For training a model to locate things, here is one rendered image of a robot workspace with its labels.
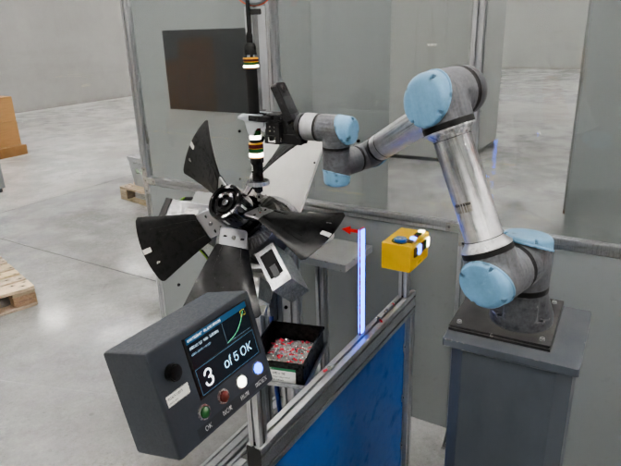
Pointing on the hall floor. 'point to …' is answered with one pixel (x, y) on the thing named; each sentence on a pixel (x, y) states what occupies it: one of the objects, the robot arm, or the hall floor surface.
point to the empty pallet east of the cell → (15, 289)
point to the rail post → (407, 389)
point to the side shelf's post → (322, 309)
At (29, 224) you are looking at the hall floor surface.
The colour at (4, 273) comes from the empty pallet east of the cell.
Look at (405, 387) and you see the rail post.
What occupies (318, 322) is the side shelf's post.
